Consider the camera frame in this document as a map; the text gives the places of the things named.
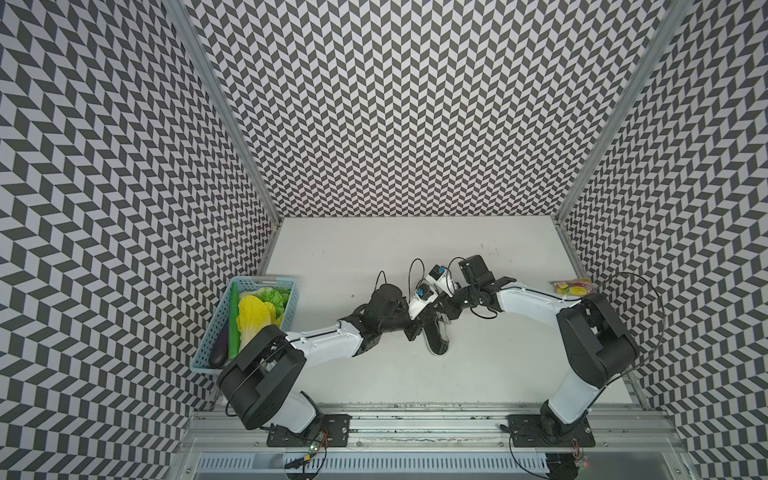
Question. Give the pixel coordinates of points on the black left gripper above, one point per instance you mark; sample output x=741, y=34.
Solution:
x=414, y=326

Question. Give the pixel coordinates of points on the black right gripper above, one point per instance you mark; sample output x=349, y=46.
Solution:
x=454, y=309

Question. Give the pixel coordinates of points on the black canvas sneaker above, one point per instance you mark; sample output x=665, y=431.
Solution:
x=435, y=344

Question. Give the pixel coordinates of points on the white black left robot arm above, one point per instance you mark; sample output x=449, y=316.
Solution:
x=258, y=385

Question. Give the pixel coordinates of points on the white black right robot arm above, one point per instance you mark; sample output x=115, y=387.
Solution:
x=598, y=345

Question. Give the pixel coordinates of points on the orange candy bag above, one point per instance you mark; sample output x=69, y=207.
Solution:
x=574, y=287

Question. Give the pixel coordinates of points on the green toy lettuce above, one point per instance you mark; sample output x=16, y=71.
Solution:
x=278, y=297

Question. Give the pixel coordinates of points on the yellow toy cabbage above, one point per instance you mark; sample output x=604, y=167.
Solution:
x=254, y=315

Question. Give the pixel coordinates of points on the green toy cucumber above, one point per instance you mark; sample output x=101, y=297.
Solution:
x=234, y=335

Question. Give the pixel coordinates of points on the purple toy eggplant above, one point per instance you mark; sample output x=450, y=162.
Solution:
x=218, y=356

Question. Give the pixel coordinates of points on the light blue plastic basket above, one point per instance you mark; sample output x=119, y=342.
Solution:
x=200, y=362

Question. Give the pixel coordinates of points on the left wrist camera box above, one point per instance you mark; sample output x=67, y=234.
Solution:
x=425, y=293

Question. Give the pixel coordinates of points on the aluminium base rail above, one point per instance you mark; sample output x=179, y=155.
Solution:
x=616, y=428

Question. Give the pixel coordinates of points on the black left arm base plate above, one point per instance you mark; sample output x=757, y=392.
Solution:
x=334, y=429

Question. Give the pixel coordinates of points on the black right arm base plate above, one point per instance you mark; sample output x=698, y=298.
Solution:
x=541, y=431

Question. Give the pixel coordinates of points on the aluminium right corner post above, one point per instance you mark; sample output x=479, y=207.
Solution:
x=663, y=36

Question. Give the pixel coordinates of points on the aluminium corner post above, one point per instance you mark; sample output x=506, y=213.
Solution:
x=179, y=17
x=663, y=36

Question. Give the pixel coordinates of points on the aluminium left corner post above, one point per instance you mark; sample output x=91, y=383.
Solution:
x=179, y=17

